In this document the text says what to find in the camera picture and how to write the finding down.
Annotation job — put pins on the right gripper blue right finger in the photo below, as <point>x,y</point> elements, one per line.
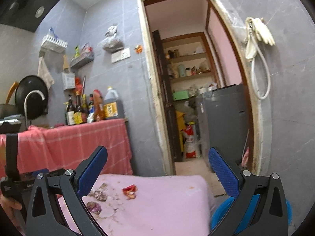
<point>228,173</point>

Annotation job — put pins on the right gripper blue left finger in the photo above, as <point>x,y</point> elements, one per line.
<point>88,171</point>

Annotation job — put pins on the purple onion root piece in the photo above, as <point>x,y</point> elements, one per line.
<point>93,207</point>

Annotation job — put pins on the red wrapper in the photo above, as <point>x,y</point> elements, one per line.
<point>130,191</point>

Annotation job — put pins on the left human hand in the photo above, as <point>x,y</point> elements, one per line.
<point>9,205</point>

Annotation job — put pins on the blue plastic bucket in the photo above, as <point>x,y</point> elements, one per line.
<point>224,207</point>

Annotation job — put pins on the red plaid cloth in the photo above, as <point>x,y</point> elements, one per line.
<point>66,146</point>

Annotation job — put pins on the pink table cloth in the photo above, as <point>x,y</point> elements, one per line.
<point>167,205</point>

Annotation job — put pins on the red white sack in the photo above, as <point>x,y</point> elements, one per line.
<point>191,146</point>

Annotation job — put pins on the dark soy sauce bottle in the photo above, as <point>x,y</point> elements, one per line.
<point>70,111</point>

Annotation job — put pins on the grey refrigerator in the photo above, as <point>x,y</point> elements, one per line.
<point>223,122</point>

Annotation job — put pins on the large cooking oil jug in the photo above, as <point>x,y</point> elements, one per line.
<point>113,106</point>

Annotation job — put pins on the black wok pan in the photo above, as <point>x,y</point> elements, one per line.
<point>27,84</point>

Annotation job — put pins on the chrome curved faucet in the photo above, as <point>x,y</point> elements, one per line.
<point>34,106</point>

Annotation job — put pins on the green storage box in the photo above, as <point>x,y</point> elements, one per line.
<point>180,95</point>

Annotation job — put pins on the metal box grater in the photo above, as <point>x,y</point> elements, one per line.
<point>68,81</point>

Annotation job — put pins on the hanging beige towel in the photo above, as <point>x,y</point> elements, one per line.
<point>44,73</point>

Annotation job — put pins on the hanging plastic bag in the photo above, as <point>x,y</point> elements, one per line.
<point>112,42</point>

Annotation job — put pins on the black range hood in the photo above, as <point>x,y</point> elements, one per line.
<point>25,14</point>

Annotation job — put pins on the grey wall spice rack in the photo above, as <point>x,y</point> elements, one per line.
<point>82,60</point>

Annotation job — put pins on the white wall socket plate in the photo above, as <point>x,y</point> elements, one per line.
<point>120,55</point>

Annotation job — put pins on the white wall rack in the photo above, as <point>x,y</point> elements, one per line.
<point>53,44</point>

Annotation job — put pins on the orange wall hook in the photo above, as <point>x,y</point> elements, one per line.
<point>138,49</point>

